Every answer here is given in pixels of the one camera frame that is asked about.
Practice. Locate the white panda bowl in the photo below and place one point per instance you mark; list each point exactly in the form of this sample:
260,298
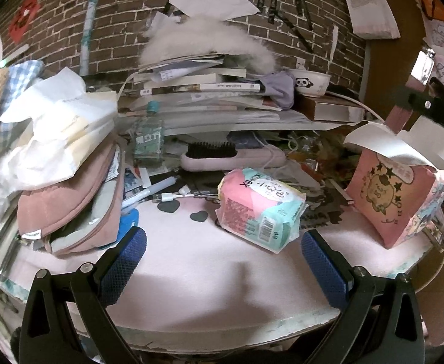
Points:
313,83

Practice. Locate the stack of books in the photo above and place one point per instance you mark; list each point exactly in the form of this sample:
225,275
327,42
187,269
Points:
206,87

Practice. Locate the pastel tissue pack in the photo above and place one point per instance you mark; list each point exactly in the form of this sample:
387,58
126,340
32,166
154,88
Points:
259,208

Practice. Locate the pink cartoon paper box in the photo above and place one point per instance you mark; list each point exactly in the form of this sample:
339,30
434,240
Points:
388,197

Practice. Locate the light blue patterned pole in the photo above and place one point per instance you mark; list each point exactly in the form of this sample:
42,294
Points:
89,26

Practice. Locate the white wall outlet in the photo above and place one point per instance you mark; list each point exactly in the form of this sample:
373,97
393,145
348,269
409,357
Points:
300,62

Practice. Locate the pink hairbrush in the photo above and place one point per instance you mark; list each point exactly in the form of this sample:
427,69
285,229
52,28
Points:
225,160

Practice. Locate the blue checked cloth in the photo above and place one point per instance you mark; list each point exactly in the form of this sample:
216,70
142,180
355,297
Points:
24,76

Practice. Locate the red wall sticker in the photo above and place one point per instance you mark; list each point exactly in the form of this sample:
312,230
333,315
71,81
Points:
22,19

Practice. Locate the white paper package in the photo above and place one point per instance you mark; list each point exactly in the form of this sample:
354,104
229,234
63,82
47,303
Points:
55,121

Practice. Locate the white pen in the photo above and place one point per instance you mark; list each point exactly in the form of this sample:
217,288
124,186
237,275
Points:
149,193

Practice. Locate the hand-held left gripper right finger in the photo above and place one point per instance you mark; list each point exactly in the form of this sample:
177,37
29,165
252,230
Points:
324,269

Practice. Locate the thick book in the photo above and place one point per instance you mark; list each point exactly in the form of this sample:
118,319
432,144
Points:
332,112

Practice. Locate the clear bottle teal cap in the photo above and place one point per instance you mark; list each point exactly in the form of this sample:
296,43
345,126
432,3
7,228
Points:
148,140

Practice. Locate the white paper bag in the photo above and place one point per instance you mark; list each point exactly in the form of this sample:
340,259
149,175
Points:
369,3

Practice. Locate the pink fabric pouch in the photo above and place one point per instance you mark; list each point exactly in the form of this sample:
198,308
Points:
70,204

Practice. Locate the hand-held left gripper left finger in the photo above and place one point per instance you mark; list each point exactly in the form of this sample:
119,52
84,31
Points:
125,261

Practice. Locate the blue plastic item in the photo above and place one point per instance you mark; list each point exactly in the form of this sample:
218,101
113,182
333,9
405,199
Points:
129,220

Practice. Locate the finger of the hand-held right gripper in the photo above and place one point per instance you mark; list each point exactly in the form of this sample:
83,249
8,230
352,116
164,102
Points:
434,102

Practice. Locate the pile of plastic wrappers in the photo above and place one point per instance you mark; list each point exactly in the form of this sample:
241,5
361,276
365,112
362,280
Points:
320,151

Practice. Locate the white fluffy fur piece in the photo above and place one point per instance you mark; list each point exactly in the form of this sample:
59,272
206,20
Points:
206,38

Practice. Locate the white paper strip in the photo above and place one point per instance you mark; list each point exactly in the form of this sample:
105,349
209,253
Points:
334,43

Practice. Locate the purple cloth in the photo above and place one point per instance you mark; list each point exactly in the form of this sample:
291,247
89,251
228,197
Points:
278,91

